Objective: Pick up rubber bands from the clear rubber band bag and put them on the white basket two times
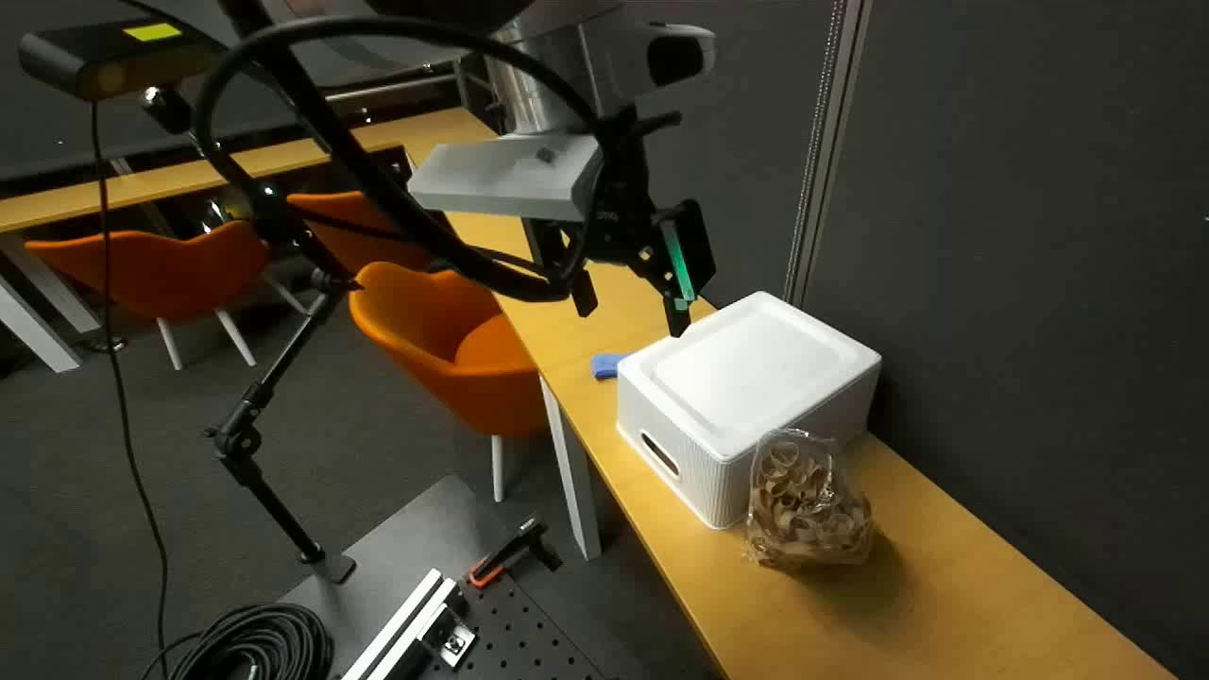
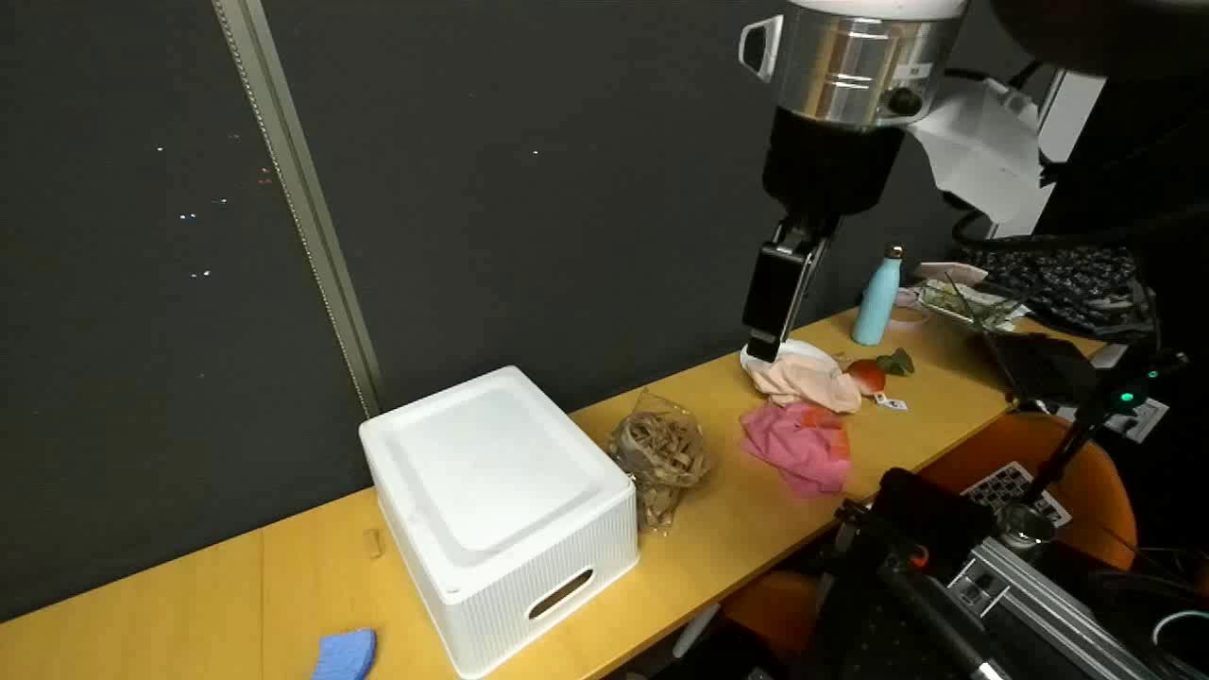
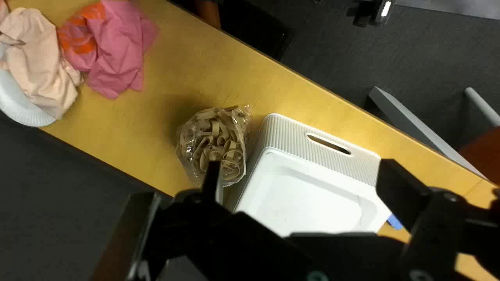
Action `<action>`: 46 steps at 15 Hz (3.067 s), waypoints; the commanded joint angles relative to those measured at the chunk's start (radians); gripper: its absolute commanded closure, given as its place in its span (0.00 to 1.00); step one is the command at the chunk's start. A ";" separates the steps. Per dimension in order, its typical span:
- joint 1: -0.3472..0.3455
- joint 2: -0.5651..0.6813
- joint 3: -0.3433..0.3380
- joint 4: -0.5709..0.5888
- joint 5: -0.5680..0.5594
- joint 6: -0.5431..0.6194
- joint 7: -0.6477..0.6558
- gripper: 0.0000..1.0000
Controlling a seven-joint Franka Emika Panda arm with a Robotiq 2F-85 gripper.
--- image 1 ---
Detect thin black camera cable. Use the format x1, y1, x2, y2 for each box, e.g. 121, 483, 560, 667
88, 93, 173, 680

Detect aluminium profile rail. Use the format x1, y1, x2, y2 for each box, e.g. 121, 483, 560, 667
338, 568, 466, 680

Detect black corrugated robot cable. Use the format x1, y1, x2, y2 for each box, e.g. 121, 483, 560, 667
193, 12, 610, 307

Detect white table leg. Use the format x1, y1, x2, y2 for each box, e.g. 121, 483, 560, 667
536, 375, 604, 561

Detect coiled black cable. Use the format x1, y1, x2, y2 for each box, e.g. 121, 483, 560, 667
136, 599, 342, 680

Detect black camera with yellow label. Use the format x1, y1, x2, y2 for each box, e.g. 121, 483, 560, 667
14, 16, 223, 105

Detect black articulated camera stand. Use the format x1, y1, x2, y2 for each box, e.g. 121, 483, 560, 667
144, 84, 364, 589

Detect clear rubber band bag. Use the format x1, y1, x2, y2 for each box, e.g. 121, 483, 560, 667
736, 425, 881, 576

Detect black mounting bracket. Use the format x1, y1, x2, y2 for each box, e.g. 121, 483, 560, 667
418, 615, 484, 667

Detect orange handled black clamp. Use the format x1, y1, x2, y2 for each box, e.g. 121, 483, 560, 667
461, 515, 567, 595

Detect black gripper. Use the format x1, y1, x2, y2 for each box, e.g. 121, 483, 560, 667
520, 111, 723, 340

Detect white foam box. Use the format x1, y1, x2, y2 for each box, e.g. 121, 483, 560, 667
612, 287, 886, 531

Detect long wooden desk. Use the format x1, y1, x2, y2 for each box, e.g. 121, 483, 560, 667
0, 105, 505, 241

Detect black perforated breadboard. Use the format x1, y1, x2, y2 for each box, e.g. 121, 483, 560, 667
431, 570, 610, 680

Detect orange shell chair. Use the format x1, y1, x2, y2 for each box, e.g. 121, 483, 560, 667
284, 184, 446, 275
24, 218, 276, 375
347, 255, 553, 505

